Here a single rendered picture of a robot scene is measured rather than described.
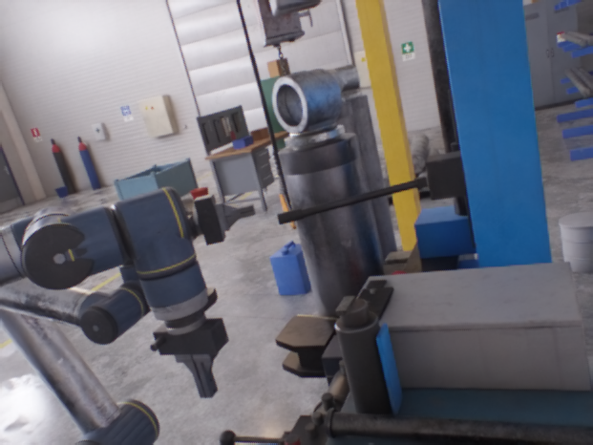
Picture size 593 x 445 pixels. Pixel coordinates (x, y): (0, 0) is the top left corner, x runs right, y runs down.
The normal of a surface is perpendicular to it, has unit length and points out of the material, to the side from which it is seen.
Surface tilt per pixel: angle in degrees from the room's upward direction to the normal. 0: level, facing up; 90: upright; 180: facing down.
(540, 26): 90
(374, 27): 90
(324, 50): 90
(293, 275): 90
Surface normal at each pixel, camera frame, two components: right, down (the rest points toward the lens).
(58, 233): 0.43, 0.04
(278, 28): 0.16, 0.24
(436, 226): -0.34, 0.33
